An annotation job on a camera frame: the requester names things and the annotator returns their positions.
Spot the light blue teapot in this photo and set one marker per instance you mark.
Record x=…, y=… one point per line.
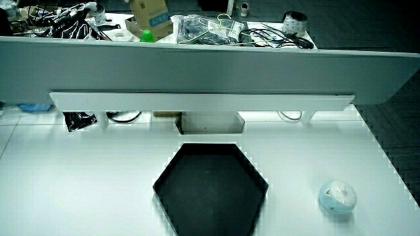
x=338, y=197

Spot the grey desk partition panel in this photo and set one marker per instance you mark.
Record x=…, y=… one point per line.
x=203, y=70

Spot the white desk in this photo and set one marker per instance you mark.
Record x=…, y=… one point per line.
x=82, y=183

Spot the black hexagonal tray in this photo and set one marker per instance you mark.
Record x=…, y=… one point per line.
x=210, y=190

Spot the clear plastic bag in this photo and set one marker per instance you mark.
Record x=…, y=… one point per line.
x=210, y=29

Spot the green bottle cap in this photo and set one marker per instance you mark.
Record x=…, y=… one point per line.
x=147, y=36

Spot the cardboard box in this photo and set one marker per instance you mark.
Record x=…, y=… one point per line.
x=151, y=17

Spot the white tape roll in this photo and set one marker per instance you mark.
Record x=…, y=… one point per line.
x=122, y=35

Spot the patterned tape roll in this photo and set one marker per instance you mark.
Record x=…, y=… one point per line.
x=294, y=23

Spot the black plastic bag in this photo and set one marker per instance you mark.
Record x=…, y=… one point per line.
x=78, y=120

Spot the patterned paper cup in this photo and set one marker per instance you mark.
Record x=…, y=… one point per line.
x=99, y=13

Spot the black glossy bag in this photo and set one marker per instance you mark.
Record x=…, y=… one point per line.
x=70, y=27

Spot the blue cloth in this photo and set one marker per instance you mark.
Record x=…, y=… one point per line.
x=34, y=107

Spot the white shelf rail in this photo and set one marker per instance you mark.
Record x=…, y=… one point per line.
x=200, y=102

